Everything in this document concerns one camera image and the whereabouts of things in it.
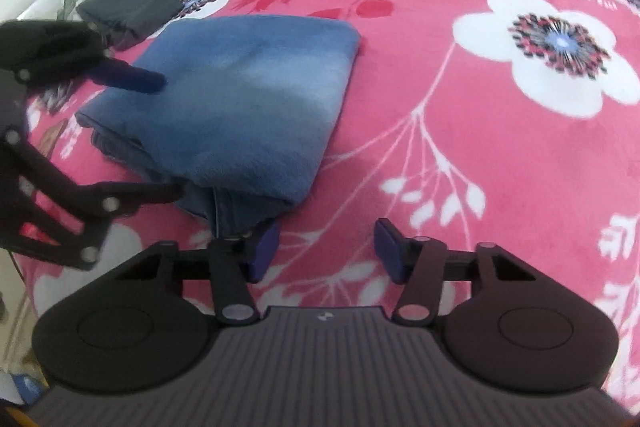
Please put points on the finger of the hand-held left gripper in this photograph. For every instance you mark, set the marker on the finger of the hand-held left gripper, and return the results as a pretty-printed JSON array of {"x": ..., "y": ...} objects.
[
  {"x": 135, "y": 79},
  {"x": 150, "y": 194}
]

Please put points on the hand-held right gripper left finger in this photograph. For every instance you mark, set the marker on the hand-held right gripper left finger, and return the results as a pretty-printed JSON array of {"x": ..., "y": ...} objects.
[{"x": 265, "y": 252}]

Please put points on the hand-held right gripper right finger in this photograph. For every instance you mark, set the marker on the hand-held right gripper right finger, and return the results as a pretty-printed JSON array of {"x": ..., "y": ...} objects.
[{"x": 391, "y": 252}]

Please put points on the blue jeans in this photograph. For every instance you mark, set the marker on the blue jeans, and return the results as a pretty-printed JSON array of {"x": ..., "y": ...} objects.
[{"x": 240, "y": 97}]

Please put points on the black pants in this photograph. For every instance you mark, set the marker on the black pants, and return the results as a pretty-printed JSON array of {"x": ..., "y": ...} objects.
[{"x": 135, "y": 9}]

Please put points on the pink floral blanket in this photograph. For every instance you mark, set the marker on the pink floral blanket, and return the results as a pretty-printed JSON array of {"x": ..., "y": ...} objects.
[{"x": 425, "y": 82}]

